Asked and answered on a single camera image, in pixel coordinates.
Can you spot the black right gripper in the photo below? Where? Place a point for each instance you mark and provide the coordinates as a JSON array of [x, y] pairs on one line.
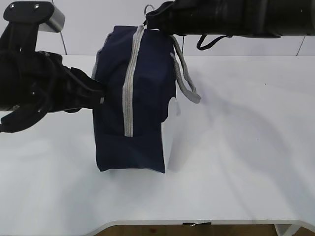
[[188, 17]]

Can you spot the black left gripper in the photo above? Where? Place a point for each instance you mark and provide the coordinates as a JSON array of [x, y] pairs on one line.
[[34, 83]]

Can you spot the navy blue lunch bag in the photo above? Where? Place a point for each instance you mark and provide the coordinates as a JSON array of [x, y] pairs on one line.
[[141, 70]]

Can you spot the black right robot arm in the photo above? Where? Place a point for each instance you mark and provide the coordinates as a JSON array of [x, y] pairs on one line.
[[244, 18]]

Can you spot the black tape on table edge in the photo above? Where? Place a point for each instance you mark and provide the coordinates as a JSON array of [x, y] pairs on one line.
[[190, 224]]

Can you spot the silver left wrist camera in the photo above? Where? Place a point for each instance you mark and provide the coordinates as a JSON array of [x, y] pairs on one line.
[[43, 13]]

